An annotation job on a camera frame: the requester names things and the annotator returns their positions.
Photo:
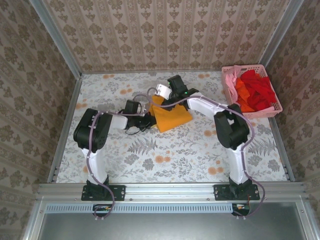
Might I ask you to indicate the aluminium side rail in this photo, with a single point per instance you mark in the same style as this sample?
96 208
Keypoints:
64 130
289 170

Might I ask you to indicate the orange t-shirt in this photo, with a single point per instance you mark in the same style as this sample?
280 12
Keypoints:
243 100

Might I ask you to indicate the aluminium mounting rail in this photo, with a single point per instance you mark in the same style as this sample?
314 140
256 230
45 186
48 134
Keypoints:
170 192

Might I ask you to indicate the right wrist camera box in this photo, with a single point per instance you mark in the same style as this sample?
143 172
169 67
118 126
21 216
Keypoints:
177 83

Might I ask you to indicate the grey sheet metal panel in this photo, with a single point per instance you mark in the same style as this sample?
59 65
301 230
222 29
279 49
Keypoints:
175 227

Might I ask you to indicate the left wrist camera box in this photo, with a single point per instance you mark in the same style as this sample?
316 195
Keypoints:
133 107

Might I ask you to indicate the pink plastic basket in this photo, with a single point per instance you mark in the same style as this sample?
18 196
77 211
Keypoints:
255 113

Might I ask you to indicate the yellow printed t-shirt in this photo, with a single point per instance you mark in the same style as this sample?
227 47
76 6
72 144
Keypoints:
172 120

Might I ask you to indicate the pile of red orange clothes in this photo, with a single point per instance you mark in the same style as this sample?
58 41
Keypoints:
257 92

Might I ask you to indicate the floral print tablecloth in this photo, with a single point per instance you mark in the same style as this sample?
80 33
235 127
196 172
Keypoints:
162 160

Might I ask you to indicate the aluminium frame post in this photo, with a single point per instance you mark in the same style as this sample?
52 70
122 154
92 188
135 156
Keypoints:
56 40
280 35

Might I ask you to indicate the pink t-shirt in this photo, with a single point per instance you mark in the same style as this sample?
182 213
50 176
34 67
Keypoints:
231 80

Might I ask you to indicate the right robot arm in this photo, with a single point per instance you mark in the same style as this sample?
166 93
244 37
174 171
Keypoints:
232 130

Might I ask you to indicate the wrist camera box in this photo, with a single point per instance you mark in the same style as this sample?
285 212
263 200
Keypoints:
177 83
133 107

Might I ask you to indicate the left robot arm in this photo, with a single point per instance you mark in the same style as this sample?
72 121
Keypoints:
92 130

